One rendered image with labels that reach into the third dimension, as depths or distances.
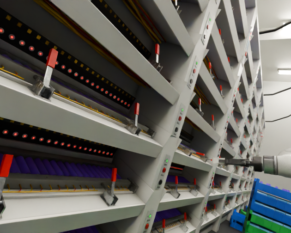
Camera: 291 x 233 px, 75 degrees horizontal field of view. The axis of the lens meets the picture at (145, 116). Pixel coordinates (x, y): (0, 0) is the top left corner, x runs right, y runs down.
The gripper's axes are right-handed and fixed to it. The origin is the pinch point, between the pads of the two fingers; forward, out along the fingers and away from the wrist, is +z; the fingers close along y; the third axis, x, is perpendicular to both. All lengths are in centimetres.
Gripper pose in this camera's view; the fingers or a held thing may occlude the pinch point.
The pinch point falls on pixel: (219, 161)
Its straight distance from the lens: 114.2
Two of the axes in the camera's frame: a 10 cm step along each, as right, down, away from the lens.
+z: -8.4, 0.5, 5.4
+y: 5.2, 3.0, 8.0
